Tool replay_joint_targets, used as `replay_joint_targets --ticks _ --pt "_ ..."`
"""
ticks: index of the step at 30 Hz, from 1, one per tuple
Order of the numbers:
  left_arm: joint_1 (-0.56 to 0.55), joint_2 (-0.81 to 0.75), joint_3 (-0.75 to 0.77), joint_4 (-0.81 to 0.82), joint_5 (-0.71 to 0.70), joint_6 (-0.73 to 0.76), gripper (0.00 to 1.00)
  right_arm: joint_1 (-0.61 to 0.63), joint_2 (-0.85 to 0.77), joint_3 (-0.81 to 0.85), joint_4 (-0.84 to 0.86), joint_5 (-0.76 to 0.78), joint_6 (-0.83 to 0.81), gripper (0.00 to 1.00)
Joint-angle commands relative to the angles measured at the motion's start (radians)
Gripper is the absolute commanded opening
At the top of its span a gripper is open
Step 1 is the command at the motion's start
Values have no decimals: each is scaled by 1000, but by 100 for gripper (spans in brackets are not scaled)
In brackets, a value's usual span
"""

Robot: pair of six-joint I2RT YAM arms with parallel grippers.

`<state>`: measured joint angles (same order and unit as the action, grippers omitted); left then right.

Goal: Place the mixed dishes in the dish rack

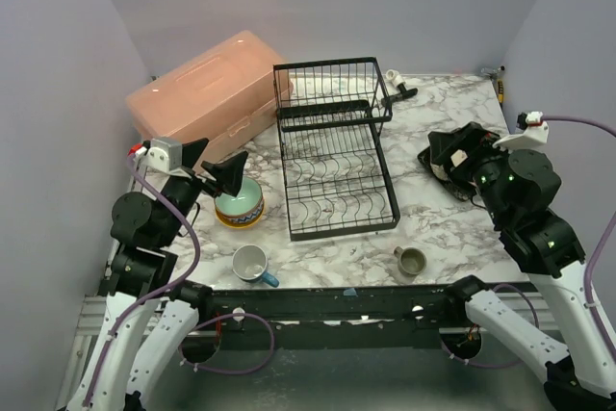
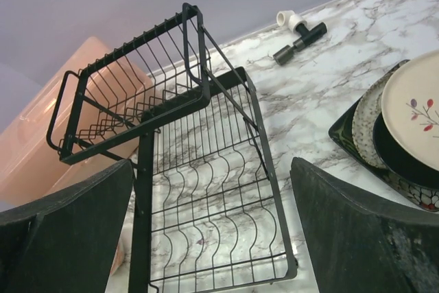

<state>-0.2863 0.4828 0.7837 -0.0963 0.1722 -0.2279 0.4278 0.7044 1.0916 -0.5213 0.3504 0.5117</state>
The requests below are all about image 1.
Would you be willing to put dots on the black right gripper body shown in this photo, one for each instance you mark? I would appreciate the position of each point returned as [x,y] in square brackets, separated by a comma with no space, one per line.
[471,156]

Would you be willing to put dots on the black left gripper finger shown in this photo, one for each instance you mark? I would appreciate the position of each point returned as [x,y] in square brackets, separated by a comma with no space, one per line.
[227,176]
[192,151]

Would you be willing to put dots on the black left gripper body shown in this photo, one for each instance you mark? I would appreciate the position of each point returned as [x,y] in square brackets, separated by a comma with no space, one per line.
[201,179]

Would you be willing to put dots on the mint green bowl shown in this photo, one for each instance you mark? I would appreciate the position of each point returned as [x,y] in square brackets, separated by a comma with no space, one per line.
[244,204]

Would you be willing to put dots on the blue patterned bowl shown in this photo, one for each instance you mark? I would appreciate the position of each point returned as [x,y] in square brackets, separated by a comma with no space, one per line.
[259,206]

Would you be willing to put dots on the blue floral mug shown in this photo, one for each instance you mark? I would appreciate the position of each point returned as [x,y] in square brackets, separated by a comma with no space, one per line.
[250,264]

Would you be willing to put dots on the grey ceramic mug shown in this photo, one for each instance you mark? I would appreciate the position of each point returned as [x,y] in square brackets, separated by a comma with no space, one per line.
[411,261]

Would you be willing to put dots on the yellow bowl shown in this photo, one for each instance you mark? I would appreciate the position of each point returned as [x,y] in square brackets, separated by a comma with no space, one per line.
[240,223]

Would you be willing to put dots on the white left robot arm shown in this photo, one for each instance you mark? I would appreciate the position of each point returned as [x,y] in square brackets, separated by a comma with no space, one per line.
[149,311]

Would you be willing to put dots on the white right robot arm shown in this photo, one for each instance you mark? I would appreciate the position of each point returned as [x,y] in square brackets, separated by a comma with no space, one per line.
[517,185]

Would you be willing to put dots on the black floral square plate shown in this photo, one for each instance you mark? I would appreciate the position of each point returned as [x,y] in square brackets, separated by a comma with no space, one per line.
[438,173]

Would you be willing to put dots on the pink plastic storage box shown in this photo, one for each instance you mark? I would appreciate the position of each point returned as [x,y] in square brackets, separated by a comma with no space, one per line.
[225,95]

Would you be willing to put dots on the yellow black tool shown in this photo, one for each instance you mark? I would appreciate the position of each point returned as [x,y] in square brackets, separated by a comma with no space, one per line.
[500,91]

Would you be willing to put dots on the black and white pipe fitting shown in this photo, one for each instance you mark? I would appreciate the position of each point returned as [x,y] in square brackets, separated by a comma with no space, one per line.
[393,77]

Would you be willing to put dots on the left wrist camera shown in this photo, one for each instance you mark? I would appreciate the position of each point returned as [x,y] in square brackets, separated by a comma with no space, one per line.
[161,154]

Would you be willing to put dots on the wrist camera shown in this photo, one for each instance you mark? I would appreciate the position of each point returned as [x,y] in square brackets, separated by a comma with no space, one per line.
[161,154]
[534,132]

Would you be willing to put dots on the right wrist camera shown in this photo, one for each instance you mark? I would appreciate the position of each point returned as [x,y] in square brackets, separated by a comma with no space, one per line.
[534,132]

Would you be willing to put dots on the black wire dish rack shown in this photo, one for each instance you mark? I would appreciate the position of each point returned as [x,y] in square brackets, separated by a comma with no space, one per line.
[329,117]

